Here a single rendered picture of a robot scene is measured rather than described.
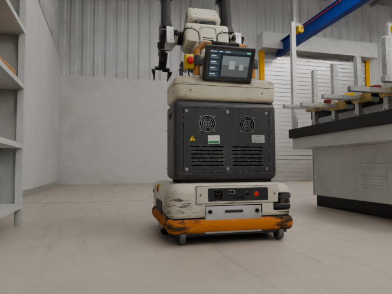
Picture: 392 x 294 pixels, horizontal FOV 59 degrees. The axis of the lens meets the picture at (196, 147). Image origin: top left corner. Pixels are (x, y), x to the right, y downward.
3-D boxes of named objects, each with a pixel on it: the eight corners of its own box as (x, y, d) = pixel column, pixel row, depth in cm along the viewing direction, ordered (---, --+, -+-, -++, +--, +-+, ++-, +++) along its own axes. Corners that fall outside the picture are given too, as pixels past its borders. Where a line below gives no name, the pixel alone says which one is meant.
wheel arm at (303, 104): (302, 107, 246) (302, 101, 246) (300, 108, 249) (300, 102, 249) (353, 109, 257) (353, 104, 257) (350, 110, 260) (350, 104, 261)
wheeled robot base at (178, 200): (296, 233, 168) (294, 181, 170) (167, 240, 153) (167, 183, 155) (244, 214, 233) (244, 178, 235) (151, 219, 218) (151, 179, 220)
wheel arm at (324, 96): (324, 99, 222) (324, 93, 222) (321, 100, 225) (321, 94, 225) (380, 102, 233) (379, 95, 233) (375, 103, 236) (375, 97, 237)
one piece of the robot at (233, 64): (258, 94, 179) (265, 49, 171) (192, 90, 171) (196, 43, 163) (250, 89, 189) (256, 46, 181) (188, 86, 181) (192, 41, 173)
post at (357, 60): (359, 125, 232) (356, 55, 235) (355, 125, 236) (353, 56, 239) (363, 125, 233) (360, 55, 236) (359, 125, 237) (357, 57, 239)
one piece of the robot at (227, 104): (279, 203, 175) (276, 43, 180) (174, 206, 162) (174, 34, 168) (253, 198, 208) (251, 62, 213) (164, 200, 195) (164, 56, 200)
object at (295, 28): (296, 128, 308) (293, 20, 314) (290, 129, 317) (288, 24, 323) (307, 129, 311) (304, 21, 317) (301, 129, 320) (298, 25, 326)
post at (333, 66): (335, 125, 257) (333, 62, 259) (332, 125, 260) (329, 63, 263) (339, 125, 257) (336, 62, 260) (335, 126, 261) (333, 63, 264)
